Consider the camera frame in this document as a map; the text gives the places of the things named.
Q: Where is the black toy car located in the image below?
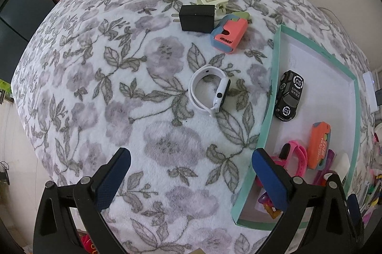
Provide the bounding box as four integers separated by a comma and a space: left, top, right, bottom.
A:
274, 70, 305, 123

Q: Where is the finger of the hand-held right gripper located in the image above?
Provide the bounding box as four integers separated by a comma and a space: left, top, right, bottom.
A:
348, 194, 362, 232

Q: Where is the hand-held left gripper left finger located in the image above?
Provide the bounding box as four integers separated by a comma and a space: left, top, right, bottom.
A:
33, 147, 132, 254

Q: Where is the pink wristband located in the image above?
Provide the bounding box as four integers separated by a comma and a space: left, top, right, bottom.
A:
279, 140, 308, 180

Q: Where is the floral blanket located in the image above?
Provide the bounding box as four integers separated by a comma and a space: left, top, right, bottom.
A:
12, 0, 377, 254

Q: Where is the orange utility knife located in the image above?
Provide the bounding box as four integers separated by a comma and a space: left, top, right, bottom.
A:
307, 122, 332, 170

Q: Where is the pink purple tube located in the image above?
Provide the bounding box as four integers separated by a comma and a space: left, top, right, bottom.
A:
313, 149, 336, 186

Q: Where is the white smartwatch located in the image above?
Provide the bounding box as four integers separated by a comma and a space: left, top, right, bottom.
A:
189, 64, 231, 117

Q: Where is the white cylindrical cup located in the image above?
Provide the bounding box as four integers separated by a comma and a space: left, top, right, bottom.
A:
330, 152, 350, 180

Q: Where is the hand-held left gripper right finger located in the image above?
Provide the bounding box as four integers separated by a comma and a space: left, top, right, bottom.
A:
251, 148, 366, 254

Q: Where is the red container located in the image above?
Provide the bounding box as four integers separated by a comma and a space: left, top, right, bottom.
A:
79, 234, 96, 253

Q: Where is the pile of colourful small items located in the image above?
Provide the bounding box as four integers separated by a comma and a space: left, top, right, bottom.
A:
362, 123, 382, 214

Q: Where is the white power strip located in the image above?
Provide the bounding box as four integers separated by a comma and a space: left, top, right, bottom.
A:
362, 71, 380, 115

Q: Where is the black power adapter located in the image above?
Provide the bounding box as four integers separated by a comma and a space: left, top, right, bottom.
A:
171, 5, 216, 32

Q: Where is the pink and blue stapler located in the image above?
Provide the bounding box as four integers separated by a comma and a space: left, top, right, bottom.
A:
210, 14, 249, 54

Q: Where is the dark cabinet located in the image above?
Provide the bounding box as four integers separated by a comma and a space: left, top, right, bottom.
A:
0, 0, 64, 84

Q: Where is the teal cardboard box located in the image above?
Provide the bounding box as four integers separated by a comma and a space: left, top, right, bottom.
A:
231, 24, 360, 231

